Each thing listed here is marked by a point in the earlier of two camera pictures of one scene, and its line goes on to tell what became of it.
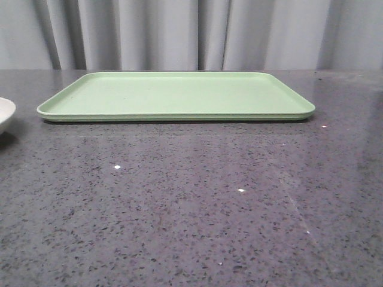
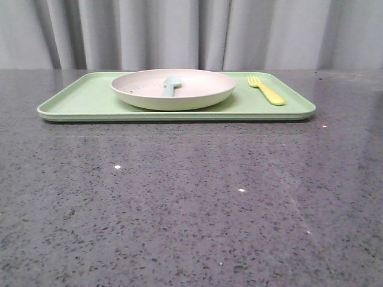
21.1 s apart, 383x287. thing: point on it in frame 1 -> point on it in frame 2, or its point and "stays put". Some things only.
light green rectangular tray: (176, 97) stays put
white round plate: (7, 109) -> (199, 88)
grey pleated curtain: (191, 34) stays put
